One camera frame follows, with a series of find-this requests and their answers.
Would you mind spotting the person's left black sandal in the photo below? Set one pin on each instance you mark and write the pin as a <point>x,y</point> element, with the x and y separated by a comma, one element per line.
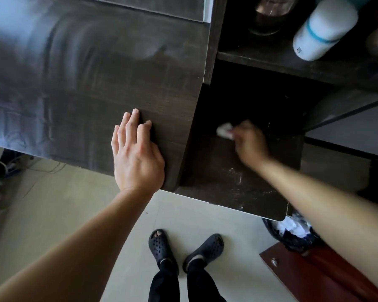
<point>160,248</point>

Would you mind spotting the person's left middle finger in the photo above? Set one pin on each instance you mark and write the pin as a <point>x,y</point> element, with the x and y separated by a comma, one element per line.
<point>132,127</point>

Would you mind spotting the dark wooden cabinet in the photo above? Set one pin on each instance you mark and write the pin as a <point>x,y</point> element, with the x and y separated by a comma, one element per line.
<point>239,172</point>

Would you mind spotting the person's right fingers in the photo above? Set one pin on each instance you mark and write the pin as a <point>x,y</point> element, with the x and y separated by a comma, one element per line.
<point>241,132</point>

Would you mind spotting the person's left hand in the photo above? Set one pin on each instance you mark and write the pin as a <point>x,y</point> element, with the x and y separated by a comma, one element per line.
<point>137,163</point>

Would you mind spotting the person's right black sandal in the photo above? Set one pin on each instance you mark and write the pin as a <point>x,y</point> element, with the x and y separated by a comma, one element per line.
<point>206,250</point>

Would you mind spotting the clear glass jar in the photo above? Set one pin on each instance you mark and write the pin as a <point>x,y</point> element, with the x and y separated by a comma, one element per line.
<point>271,15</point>

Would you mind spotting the person's right hand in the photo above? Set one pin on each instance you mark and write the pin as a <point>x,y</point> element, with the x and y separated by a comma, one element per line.
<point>252,146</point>

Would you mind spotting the white bottle with blue band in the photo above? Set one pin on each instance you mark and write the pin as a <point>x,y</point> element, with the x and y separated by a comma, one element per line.
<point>323,29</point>

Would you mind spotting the black-lined trash bin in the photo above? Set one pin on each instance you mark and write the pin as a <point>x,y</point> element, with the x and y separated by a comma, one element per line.
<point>297,240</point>

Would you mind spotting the person's black trousers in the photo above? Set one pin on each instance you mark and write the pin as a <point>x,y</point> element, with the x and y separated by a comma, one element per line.
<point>185,286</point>

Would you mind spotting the red-brown wooden board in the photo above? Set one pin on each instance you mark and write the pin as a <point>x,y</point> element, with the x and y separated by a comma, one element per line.
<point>315,276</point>

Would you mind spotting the small metal knob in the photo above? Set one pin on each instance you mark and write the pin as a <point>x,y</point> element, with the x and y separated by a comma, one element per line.
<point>274,262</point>

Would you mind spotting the person's left little finger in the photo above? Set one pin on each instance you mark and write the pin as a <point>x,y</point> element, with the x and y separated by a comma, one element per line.
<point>114,139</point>

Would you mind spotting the dark wooden cabinet door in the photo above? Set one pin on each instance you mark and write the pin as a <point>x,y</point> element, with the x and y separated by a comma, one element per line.
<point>91,75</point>

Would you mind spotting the crumpled white paper waste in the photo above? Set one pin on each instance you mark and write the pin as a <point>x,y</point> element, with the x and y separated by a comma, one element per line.
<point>291,226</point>

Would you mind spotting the person's black sandal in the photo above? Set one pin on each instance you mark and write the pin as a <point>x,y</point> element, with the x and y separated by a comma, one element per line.
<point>206,250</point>
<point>160,248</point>

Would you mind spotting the person's right forearm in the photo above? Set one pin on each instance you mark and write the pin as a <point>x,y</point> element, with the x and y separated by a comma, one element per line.
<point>327,216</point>

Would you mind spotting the person's left forearm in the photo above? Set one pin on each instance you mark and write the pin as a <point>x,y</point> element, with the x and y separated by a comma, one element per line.
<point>82,248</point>

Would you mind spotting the white wiping cloth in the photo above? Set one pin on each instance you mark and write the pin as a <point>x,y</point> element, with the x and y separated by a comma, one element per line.
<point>224,130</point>

